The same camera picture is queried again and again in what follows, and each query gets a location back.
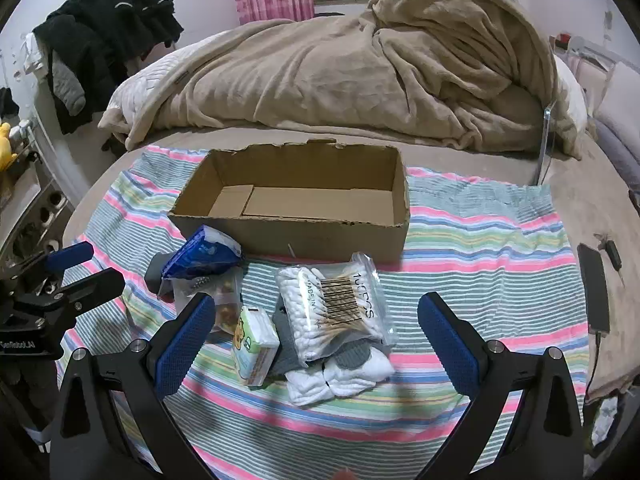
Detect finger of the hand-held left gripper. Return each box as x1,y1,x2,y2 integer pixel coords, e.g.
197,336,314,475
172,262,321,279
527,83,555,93
0,241,95,287
14,268,126,320

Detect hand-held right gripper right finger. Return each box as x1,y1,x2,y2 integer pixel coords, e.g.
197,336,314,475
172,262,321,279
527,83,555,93
417,291,586,480

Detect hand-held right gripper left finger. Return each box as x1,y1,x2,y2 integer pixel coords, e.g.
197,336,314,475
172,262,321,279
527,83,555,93
50,291,217,480

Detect clear snack bag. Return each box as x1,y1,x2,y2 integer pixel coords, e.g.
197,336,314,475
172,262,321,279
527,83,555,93
172,267,246,334

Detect green bear print tissue pack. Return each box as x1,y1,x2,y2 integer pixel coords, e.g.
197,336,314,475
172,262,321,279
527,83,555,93
231,305,281,388

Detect blue tissue packet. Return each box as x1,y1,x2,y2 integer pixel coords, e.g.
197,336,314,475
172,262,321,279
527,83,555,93
161,225,245,281

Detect white socks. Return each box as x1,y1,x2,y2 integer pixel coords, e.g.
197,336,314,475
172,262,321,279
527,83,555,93
286,342,396,407

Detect clear bag of cotton swabs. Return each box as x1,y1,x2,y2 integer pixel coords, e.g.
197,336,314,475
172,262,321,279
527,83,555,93
275,252,398,365

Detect cardboard box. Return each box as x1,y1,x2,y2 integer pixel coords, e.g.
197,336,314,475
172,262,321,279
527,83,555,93
167,139,412,266

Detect striped cloth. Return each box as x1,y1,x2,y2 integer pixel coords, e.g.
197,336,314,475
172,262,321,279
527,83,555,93
65,147,591,480

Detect yellow plush toy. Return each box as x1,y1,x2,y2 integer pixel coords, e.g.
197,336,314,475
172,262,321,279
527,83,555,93
0,121,19,171

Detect black phone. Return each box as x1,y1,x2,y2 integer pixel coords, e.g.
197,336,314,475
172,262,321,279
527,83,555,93
576,242,612,333

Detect hanging black sock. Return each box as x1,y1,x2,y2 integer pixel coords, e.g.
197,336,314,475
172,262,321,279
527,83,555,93
0,87,20,118

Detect grey quilted garment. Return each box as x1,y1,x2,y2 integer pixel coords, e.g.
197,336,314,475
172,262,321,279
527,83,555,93
50,57,87,117

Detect small black gadget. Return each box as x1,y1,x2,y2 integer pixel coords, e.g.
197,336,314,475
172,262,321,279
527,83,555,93
601,239,624,287

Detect white quilt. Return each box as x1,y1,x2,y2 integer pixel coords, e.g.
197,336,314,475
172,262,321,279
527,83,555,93
105,40,211,126

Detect clear acrylic stand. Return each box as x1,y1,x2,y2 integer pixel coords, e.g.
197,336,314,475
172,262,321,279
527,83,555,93
535,100,557,186

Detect pile of black clothes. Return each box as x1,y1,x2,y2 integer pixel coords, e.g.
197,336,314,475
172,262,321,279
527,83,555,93
32,0,183,136

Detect white pillow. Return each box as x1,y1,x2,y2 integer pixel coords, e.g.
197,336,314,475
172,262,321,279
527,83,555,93
552,52,588,133

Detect grey sofa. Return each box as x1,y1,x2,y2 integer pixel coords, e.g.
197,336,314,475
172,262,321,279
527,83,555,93
567,35,640,192

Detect beige blanket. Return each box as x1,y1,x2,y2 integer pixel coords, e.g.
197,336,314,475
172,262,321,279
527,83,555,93
97,0,583,161

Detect black charging cable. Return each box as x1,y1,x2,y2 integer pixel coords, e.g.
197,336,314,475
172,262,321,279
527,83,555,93
584,330,602,397

